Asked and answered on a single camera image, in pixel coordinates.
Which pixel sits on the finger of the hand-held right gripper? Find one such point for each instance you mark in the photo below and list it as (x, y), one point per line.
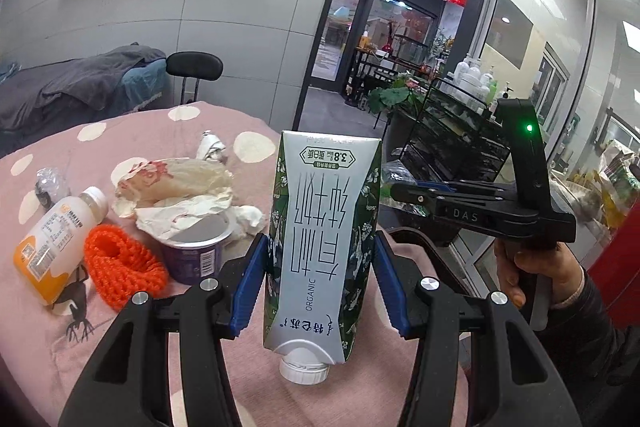
(435, 183)
(415, 196)

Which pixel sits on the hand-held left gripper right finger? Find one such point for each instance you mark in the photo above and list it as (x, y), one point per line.
(392, 294)

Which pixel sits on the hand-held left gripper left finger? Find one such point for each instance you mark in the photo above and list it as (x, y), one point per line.
(250, 289)

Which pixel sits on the green and white milk carton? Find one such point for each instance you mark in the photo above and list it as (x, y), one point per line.
(320, 232)

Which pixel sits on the white printed wrapper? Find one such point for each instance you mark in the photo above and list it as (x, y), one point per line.
(212, 146)

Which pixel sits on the person's right forearm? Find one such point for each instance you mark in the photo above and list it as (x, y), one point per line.
(590, 332)

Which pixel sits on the person's right hand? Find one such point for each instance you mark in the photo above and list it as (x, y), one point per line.
(550, 274)

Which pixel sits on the clear plastic bag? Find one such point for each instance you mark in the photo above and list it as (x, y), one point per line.
(397, 172)

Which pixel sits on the purple yogurt cup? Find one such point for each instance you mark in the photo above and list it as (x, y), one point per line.
(197, 259)

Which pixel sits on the dark planter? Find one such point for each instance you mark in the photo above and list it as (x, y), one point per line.
(397, 132)

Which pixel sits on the crumpled white tissue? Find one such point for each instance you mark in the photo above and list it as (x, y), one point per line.
(250, 219)

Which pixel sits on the shelf of packaged goods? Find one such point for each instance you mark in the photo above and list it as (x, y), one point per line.
(610, 177)

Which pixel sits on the green leafy plant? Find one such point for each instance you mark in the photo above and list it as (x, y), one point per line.
(392, 97)

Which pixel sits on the cluster of white bottles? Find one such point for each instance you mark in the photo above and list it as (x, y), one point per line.
(475, 77)

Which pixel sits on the orange knitted net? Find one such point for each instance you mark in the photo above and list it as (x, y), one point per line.
(122, 272)

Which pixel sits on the dark table with ornaments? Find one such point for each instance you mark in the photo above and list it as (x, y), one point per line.
(380, 67)

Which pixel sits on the white plastic wrapper red print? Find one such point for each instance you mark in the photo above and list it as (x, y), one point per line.
(170, 179)

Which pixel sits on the pink polka-dot tablecloth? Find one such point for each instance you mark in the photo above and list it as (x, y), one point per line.
(125, 347)

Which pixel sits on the orange juice bottle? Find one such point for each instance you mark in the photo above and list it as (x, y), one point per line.
(55, 242)

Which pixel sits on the crumpled clear plastic wrapper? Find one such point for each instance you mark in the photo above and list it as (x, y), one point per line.
(50, 187)

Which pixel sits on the black chair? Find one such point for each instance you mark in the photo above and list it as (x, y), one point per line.
(194, 66)

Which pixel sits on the blue bed cover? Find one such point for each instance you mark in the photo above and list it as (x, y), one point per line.
(145, 82)

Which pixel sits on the grey blanket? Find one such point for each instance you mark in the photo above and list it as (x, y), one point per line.
(75, 82)

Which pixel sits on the blue denim cloth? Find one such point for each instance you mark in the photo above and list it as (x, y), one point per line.
(7, 71)

